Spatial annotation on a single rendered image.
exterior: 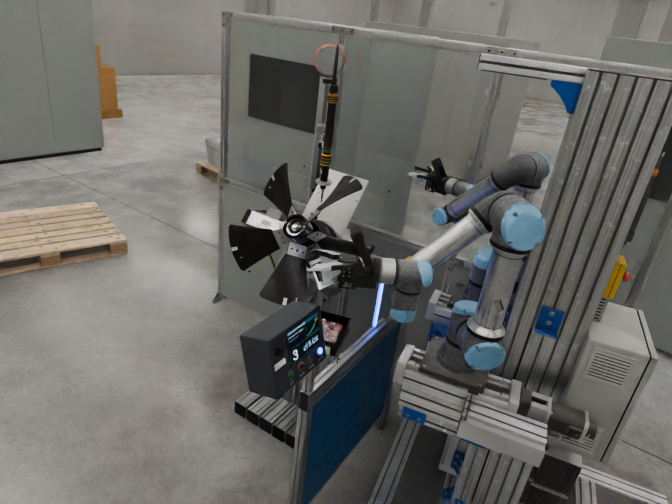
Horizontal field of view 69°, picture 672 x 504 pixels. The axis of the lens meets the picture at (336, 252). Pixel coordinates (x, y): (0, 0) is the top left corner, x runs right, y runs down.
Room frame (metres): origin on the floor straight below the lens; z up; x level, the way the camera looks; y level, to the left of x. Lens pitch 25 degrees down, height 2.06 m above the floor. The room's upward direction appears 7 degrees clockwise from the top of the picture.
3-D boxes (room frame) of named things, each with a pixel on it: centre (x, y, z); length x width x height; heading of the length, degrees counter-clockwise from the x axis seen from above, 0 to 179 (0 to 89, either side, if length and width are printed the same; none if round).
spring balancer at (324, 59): (2.72, 0.16, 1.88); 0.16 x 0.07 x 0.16; 96
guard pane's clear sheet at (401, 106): (2.63, -0.27, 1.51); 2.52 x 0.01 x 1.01; 61
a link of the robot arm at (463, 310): (1.41, -0.48, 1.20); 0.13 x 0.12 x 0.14; 6
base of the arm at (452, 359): (1.42, -0.47, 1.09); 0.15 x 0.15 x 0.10
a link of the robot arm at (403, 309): (1.28, -0.22, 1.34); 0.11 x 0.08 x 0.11; 6
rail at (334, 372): (1.74, -0.17, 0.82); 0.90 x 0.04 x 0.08; 151
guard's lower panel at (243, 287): (2.63, -0.27, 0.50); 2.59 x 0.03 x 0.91; 61
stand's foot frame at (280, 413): (2.25, 0.11, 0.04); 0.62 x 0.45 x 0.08; 151
